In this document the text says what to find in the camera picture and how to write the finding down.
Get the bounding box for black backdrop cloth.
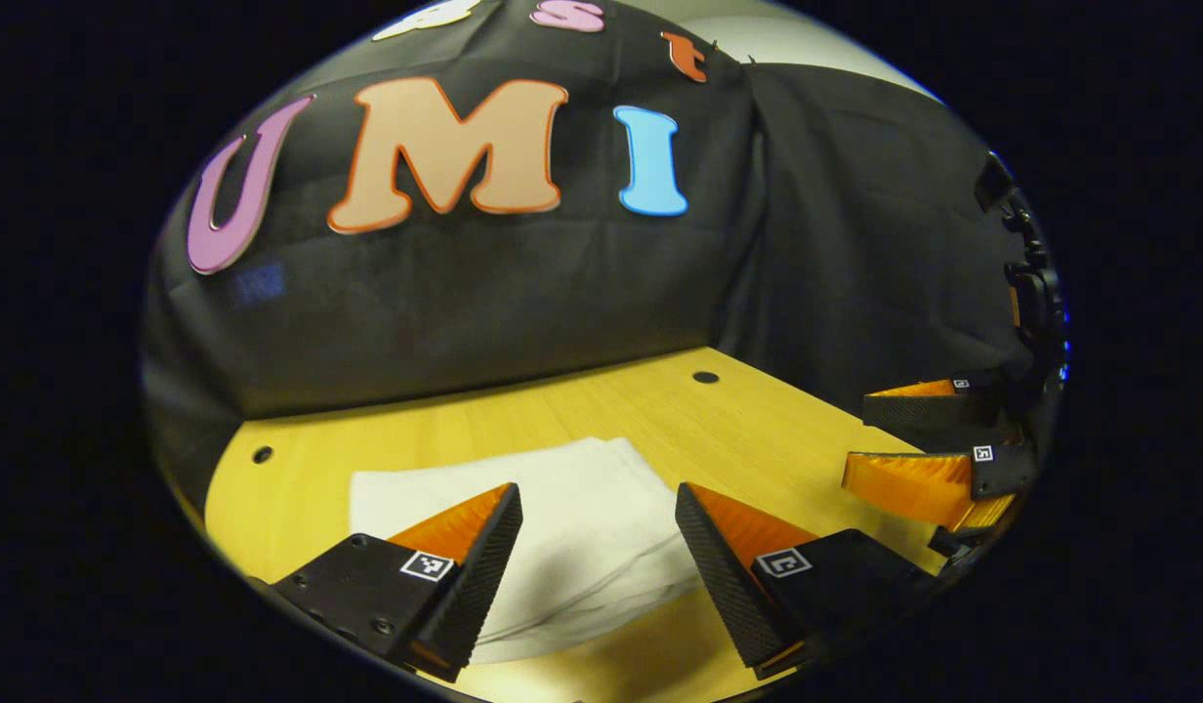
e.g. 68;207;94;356
141;0;1047;514

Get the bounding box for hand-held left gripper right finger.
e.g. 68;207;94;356
674;481;939;682

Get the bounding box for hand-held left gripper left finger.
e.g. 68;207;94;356
250;481;524;682

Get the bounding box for white jeans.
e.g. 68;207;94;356
350;436;705;665

